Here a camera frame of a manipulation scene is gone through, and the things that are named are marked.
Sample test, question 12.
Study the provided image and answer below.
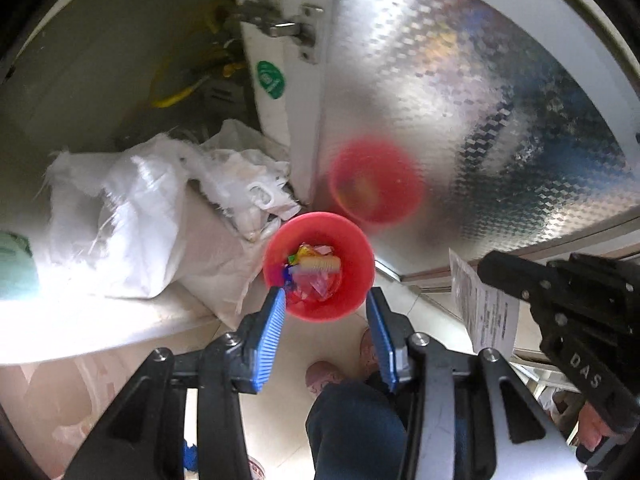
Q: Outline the round green sticker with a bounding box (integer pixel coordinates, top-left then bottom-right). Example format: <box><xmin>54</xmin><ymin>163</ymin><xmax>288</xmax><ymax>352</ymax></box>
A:
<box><xmin>256</xmin><ymin>60</ymin><xmax>286</xmax><ymax>98</ymax></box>

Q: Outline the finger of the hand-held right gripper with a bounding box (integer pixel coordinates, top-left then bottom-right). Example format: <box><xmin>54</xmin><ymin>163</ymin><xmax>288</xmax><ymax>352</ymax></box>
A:
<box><xmin>477</xmin><ymin>251</ymin><xmax>551</xmax><ymax>306</ymax></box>

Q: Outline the metal door hinge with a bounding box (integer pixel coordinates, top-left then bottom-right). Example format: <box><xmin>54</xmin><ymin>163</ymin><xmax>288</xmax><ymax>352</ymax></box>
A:
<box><xmin>239</xmin><ymin>0</ymin><xmax>325</xmax><ymax>65</ymax></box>

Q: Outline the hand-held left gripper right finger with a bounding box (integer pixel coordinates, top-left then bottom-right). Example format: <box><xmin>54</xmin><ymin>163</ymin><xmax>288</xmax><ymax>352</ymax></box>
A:
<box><xmin>366</xmin><ymin>287</ymin><xmax>576</xmax><ymax>480</ymax></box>

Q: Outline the pink slipper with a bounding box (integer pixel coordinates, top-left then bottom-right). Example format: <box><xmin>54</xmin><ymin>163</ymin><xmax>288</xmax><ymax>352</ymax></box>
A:
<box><xmin>359</xmin><ymin>329</ymin><xmax>382</xmax><ymax>382</ymax></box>
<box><xmin>305</xmin><ymin>360</ymin><xmax>346</xmax><ymax>397</ymax></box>

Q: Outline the person's leg in jeans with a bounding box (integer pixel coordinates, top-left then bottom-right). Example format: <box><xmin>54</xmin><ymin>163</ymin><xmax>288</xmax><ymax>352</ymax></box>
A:
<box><xmin>306</xmin><ymin>380</ymin><xmax>416</xmax><ymax>480</ymax></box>

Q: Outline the white printed paper leaflet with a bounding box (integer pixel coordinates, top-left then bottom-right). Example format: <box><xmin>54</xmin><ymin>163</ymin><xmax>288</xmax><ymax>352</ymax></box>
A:
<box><xmin>448</xmin><ymin>248</ymin><xmax>521</xmax><ymax>356</ymax></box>

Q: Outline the white woven sack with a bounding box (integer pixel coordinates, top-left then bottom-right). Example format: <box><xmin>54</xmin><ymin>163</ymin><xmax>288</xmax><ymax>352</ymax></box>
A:
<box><xmin>35</xmin><ymin>132</ymin><xmax>201</xmax><ymax>301</ymax></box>

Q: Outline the beige woven sack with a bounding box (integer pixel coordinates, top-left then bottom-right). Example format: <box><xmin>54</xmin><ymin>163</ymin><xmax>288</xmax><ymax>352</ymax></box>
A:
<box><xmin>175</xmin><ymin>195</ymin><xmax>273</xmax><ymax>331</ymax></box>

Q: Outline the red plastic bin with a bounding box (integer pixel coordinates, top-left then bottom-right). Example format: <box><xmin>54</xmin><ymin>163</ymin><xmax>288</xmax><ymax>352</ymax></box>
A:
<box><xmin>263</xmin><ymin>211</ymin><xmax>376</xmax><ymax>323</ymax></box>

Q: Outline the white plastic bag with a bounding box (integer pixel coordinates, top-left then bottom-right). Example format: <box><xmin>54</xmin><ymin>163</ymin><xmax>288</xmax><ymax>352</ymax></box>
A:
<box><xmin>187</xmin><ymin>119</ymin><xmax>301</xmax><ymax>241</ymax></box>

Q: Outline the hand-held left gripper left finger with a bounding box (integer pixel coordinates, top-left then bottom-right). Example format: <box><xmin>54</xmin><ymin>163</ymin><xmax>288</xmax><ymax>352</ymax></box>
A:
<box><xmin>65</xmin><ymin>287</ymin><xmax>287</xmax><ymax>480</ymax></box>

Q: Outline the yellow gas hose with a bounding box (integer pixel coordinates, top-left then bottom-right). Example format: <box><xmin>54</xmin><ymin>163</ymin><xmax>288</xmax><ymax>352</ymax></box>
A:
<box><xmin>150</xmin><ymin>0</ymin><xmax>251</xmax><ymax>109</ymax></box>

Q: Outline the person's right hand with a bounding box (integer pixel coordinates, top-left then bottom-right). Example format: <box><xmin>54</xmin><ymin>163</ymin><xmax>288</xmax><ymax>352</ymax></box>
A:
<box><xmin>575</xmin><ymin>395</ymin><xmax>616</xmax><ymax>453</ymax></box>

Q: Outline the patterned steel cabinet door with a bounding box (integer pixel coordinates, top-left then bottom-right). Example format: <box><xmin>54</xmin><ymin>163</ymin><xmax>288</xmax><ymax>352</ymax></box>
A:
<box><xmin>320</xmin><ymin>0</ymin><xmax>640</xmax><ymax>281</ymax></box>

